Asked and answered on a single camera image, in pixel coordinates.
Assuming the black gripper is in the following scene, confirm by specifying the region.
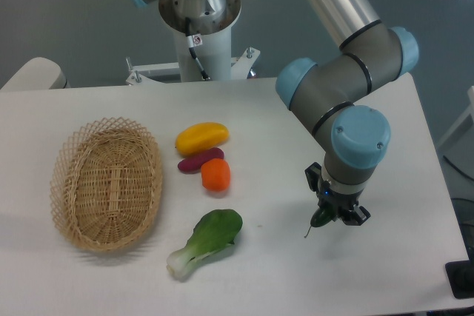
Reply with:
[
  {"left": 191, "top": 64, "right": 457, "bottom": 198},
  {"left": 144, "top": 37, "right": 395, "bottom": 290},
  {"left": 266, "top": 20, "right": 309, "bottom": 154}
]
[{"left": 304, "top": 162, "right": 370, "bottom": 226}]

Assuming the green cucumber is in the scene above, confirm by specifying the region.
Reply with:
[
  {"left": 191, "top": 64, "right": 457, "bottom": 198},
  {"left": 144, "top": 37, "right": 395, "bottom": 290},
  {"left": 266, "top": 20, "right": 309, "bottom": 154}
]
[{"left": 304, "top": 207, "right": 338, "bottom": 238}]

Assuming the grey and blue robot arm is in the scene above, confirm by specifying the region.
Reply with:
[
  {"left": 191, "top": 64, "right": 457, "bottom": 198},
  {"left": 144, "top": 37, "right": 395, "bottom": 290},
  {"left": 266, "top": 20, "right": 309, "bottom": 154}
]
[{"left": 132, "top": 0, "right": 419, "bottom": 227}]

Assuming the woven wicker basket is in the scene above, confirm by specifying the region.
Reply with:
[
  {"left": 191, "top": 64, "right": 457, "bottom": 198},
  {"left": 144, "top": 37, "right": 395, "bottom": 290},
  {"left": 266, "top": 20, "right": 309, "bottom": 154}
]
[{"left": 50, "top": 118, "right": 163, "bottom": 252}]

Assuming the orange carrot piece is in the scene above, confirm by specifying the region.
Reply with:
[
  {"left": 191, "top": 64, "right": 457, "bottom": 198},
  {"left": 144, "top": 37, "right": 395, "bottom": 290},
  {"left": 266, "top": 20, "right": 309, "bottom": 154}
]
[{"left": 201, "top": 158, "right": 231, "bottom": 192}]

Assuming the green bok choy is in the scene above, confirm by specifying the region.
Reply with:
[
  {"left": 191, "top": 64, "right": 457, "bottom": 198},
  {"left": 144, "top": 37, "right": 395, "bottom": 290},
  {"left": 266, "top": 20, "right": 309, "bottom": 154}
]
[{"left": 167, "top": 209, "right": 243, "bottom": 280}]

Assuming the purple sweet potato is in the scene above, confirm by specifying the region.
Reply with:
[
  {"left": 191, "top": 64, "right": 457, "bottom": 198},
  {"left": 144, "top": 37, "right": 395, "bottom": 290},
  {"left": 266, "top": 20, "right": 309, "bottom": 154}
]
[{"left": 177, "top": 147, "right": 225, "bottom": 173}]

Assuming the yellow mango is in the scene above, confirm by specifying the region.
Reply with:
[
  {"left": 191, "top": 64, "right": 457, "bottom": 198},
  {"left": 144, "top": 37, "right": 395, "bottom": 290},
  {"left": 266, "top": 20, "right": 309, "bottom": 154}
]
[{"left": 175, "top": 122, "right": 230, "bottom": 156}]

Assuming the black device at table edge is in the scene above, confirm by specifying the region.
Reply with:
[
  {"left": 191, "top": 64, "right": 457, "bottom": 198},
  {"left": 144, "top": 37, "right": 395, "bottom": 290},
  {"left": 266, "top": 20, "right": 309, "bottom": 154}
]
[{"left": 445, "top": 260, "right": 473, "bottom": 300}]

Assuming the white chair back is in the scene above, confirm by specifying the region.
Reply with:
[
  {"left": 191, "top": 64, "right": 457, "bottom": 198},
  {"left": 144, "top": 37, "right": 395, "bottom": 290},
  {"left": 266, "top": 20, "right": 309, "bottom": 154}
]
[{"left": 1, "top": 57, "right": 70, "bottom": 93}]

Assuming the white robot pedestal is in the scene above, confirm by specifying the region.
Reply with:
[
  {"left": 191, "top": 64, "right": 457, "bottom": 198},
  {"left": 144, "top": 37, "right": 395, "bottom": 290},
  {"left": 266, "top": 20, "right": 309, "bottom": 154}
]
[{"left": 127, "top": 0, "right": 261, "bottom": 85}]

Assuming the black pedestal cable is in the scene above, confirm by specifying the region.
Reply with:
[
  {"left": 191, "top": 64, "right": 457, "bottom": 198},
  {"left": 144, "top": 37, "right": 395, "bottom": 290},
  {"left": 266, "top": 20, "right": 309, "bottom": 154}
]
[{"left": 184, "top": 16, "right": 211, "bottom": 81}]

